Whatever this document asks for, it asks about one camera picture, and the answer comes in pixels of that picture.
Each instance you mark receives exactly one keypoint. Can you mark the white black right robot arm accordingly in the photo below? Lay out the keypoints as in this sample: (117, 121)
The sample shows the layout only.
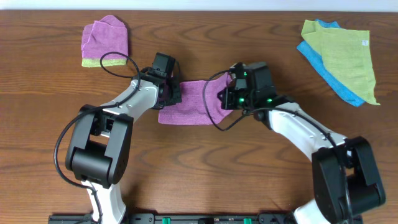
(346, 180)

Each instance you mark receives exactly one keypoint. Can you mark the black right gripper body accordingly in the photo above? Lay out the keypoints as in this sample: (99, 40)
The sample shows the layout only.
(236, 100)

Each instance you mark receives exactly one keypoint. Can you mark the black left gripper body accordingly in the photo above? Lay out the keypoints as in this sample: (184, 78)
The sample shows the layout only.
(174, 92)

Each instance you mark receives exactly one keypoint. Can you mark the folded green cloth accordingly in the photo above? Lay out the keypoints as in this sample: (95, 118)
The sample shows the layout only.
(95, 62)

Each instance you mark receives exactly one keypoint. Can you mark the folded purple cloth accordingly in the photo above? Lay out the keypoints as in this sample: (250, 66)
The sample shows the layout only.
(106, 35)

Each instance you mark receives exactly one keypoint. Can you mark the purple microfiber cloth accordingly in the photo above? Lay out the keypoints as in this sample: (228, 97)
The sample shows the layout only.
(199, 105)

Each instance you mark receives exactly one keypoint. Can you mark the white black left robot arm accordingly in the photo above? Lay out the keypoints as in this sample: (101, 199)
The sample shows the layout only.
(99, 148)

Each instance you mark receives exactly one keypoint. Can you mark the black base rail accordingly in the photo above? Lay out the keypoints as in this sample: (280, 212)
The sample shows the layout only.
(149, 218)

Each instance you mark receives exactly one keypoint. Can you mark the blue cloth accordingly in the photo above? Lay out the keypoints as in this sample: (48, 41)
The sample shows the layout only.
(326, 74)

